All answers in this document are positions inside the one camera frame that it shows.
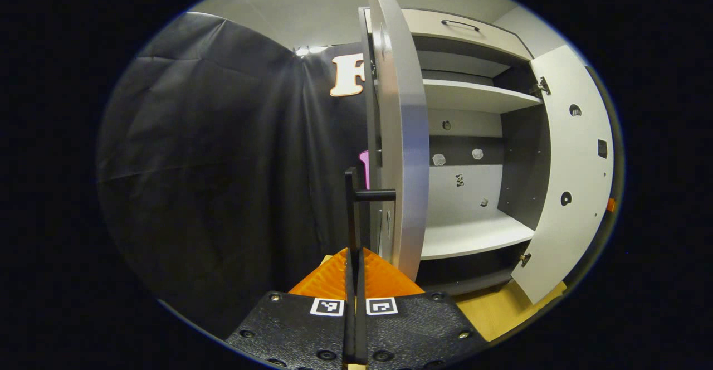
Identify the black backdrop cloth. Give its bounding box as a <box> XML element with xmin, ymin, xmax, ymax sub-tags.
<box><xmin>96</xmin><ymin>12</ymin><xmax>374</xmax><ymax>337</ymax></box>

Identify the black door handle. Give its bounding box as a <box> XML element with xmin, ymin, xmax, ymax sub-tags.
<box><xmin>344</xmin><ymin>167</ymin><xmax>397</xmax><ymax>281</ymax></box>

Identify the white cabinet shelf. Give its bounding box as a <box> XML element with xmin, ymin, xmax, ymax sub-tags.
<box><xmin>421</xmin><ymin>210</ymin><xmax>535</xmax><ymax>260</ymax></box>
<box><xmin>422</xmin><ymin>79</ymin><xmax>544</xmax><ymax>114</ymax></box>

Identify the grey double-door shoe cabinet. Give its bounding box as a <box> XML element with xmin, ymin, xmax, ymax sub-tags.
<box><xmin>359</xmin><ymin>7</ymin><xmax>615</xmax><ymax>305</ymax></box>

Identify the white cabinet door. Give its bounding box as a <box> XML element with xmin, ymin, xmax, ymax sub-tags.
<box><xmin>511</xmin><ymin>45</ymin><xmax>615</xmax><ymax>305</ymax></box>
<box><xmin>359</xmin><ymin>0</ymin><xmax>431</xmax><ymax>283</ymax></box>

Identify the white cabinet drawer front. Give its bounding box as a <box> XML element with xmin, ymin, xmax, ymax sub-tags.
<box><xmin>401</xmin><ymin>9</ymin><xmax>533</xmax><ymax>61</ymax></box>

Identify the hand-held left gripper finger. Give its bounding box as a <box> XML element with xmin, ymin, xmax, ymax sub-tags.
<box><xmin>226</xmin><ymin>247</ymin><xmax>357</xmax><ymax>370</ymax></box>
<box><xmin>356</xmin><ymin>247</ymin><xmax>488</xmax><ymax>370</ymax></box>

